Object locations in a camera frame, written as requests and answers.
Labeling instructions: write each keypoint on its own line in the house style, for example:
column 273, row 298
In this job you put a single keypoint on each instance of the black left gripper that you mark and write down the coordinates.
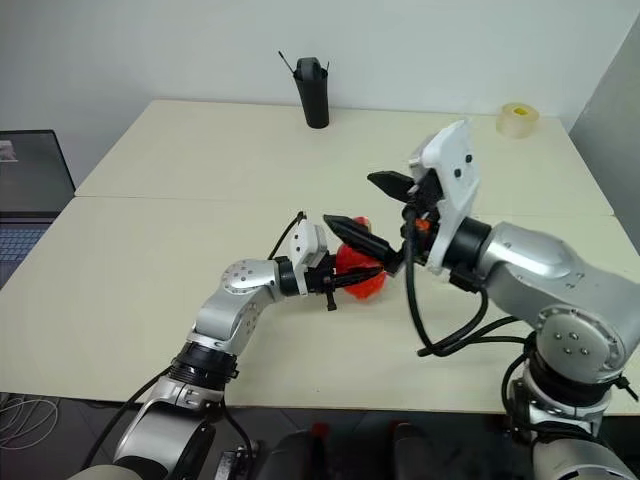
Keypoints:
column 319, row 280

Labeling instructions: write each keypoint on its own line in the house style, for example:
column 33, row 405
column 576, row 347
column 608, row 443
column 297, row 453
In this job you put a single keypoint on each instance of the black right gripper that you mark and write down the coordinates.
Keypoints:
column 425, row 200

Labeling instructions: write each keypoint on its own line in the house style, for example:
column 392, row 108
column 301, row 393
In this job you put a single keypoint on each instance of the clear bottle with red drink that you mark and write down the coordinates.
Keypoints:
column 350, row 260

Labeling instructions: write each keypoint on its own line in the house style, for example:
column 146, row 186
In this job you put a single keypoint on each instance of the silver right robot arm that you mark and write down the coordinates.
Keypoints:
column 530, row 260

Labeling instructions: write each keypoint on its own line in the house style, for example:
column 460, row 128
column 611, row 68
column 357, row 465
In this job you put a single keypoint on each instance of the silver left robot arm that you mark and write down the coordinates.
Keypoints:
column 225, row 315

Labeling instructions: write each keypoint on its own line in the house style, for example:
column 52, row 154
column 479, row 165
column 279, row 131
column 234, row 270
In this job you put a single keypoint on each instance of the black pen holder cup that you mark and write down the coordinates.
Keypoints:
column 314, row 105

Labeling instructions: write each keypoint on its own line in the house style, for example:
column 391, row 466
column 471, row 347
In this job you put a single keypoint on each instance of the dark grey round cylinder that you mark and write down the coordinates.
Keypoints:
column 307, row 67

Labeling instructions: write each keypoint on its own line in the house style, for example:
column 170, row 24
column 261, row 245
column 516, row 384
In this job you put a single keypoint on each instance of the clear tape roll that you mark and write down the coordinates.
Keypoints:
column 515, row 127

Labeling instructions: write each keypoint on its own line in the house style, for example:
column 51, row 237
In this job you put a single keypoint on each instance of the long thin black stick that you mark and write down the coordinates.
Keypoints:
column 286, row 61

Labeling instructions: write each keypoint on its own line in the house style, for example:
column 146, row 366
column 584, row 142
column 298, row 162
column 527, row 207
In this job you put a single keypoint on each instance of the grey partition panel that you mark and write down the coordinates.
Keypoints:
column 615, row 125

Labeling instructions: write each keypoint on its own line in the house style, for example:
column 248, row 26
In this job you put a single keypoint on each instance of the dark grey laptop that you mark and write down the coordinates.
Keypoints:
column 30, row 180

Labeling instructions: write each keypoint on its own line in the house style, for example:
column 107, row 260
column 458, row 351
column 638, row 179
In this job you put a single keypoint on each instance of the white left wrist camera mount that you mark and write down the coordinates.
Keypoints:
column 306, row 245

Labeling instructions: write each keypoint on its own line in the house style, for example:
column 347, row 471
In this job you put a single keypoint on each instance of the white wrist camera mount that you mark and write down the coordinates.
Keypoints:
column 306, row 245
column 457, row 165

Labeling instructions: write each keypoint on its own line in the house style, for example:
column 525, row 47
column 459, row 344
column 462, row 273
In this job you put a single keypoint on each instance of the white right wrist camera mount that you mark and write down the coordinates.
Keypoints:
column 457, row 165

